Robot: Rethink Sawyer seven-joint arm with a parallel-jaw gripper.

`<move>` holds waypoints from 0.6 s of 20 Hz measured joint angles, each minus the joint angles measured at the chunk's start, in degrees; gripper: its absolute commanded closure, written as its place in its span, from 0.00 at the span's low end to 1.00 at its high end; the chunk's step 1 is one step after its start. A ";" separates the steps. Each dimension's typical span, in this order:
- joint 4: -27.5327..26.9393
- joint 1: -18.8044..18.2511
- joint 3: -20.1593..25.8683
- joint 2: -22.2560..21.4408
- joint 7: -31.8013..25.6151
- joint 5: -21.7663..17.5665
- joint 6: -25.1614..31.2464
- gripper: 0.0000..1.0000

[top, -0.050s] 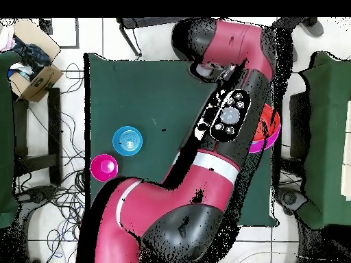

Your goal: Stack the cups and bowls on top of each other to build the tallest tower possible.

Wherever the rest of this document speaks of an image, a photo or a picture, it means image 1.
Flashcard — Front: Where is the black stool frame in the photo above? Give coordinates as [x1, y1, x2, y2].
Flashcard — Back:
[116, 17, 187, 59]

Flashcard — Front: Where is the dark blue cloth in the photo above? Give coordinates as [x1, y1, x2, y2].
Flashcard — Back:
[12, 38, 51, 80]

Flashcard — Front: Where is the orange-red bowl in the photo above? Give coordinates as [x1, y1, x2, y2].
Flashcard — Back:
[252, 103, 281, 142]

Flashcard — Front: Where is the cardboard box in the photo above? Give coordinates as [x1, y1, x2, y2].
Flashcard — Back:
[8, 18, 64, 103]

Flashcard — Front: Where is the black bench frame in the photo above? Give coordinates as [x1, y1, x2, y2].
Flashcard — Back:
[12, 87, 62, 186]

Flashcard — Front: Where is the tangle of black cables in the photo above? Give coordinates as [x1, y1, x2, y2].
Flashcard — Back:
[27, 62, 91, 263]

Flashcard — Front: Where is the black pedestal leg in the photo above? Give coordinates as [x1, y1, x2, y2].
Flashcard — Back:
[274, 186, 309, 217]
[14, 184, 60, 213]

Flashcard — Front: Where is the green cloth covered table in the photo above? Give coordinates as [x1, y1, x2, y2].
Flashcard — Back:
[289, 51, 351, 231]
[0, 50, 21, 229]

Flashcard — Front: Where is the blue cable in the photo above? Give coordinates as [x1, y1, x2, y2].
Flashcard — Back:
[46, 205, 84, 260]

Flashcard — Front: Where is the large pink bowl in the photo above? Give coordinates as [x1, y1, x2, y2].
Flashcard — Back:
[248, 124, 282, 154]

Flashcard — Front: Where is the dark green tablecloth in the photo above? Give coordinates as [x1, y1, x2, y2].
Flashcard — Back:
[84, 52, 280, 227]

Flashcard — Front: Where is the small magenta bowl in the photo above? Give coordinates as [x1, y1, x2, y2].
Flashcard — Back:
[90, 153, 119, 183]

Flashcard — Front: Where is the small blue bowl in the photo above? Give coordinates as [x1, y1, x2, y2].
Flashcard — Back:
[112, 125, 143, 157]

